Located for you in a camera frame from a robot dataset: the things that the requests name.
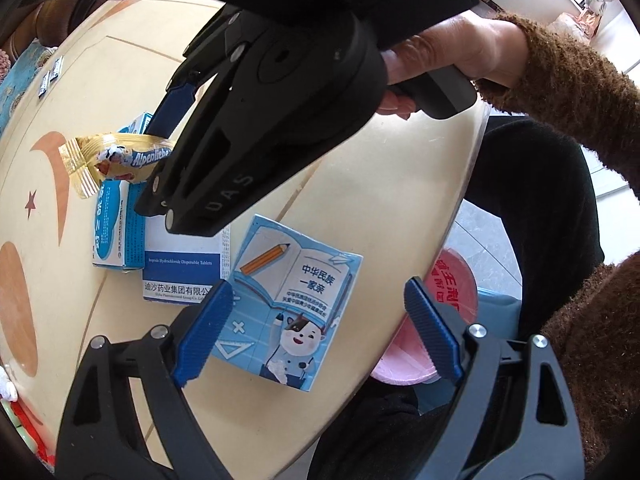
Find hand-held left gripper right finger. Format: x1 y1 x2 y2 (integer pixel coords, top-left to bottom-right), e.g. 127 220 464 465
395 275 584 480

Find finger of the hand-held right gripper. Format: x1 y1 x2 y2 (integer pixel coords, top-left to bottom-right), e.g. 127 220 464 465
149 4 247 138
133 71 372 236

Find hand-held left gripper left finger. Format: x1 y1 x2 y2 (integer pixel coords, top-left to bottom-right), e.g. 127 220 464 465
55 280 236 480

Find golden candy wrapper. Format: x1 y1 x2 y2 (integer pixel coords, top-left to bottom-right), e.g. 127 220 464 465
58 131 176 200

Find blue white milk carton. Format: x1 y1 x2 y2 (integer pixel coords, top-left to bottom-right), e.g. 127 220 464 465
210 213 364 393

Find person's left forearm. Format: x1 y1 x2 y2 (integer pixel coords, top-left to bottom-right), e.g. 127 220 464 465
539 249 640 475

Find person's right forearm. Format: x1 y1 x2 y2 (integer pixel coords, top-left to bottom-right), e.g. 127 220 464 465
472 12 640 197

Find person's right hand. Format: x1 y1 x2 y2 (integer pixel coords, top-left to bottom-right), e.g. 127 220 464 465
376 10 532 122

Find small blue box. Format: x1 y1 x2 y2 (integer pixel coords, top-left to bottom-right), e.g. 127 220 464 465
118 112 156 136

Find white blue-striped medicine box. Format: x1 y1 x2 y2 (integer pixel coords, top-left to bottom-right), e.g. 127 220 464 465
142 219 233 307

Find blue white medicine box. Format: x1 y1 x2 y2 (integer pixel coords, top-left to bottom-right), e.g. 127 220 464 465
91 179 149 273

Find beige wooden table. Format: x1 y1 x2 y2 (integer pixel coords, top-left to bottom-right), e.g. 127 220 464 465
0 0 495 480

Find blue floral blanket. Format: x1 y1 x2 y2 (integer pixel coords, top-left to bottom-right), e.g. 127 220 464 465
0 42 57 129

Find brown leather sofa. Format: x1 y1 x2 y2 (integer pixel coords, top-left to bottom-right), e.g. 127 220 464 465
7 0 132 49

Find person's black pants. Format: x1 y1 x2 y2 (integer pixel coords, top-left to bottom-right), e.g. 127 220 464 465
309 116 607 480

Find red fruit tray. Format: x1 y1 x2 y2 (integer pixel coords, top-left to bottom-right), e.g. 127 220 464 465
0 394 57 472

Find small white object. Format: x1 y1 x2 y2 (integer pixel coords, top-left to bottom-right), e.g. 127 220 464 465
0 364 19 402

